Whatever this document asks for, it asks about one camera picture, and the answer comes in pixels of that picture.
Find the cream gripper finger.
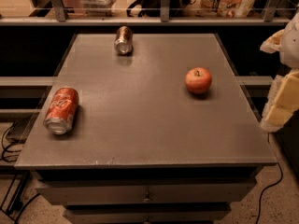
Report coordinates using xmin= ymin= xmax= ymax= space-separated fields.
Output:
xmin=260 ymin=29 xmax=284 ymax=54
xmin=260 ymin=69 xmax=299 ymax=133

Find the brown orange soda can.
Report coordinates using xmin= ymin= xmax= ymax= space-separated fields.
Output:
xmin=114 ymin=26 xmax=133 ymax=55

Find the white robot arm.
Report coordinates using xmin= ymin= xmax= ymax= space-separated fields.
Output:
xmin=260 ymin=13 xmax=299 ymax=133

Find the red cola can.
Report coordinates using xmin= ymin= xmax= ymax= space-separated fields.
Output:
xmin=43 ymin=87 xmax=79 ymax=134

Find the printed snack bag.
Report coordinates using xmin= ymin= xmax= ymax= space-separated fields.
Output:
xmin=196 ymin=0 xmax=255 ymax=18

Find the black bag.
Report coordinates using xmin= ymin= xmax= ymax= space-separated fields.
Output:
xmin=126 ymin=0 xmax=194 ymax=17

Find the grey drawer cabinet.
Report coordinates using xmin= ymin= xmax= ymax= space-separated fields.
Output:
xmin=16 ymin=34 xmax=276 ymax=210

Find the upper grey drawer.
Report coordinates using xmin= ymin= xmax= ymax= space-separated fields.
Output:
xmin=36 ymin=178 xmax=256 ymax=205

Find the grey drawer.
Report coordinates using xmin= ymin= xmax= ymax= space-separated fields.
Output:
xmin=36 ymin=178 xmax=256 ymax=205
xmin=64 ymin=204 xmax=231 ymax=224

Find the lower grey drawer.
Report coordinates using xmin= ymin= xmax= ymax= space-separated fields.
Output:
xmin=64 ymin=204 xmax=231 ymax=224

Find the black box on floor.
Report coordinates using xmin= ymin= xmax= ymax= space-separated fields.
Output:
xmin=6 ymin=116 xmax=35 ymax=144

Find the black cable right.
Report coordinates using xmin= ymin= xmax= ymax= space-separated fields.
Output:
xmin=254 ymin=133 xmax=284 ymax=224

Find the grey metal shelf rail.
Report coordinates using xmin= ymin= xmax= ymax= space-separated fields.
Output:
xmin=0 ymin=0 xmax=298 ymax=26

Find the black cables left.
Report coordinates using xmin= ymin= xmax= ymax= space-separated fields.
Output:
xmin=0 ymin=115 xmax=41 ymax=224

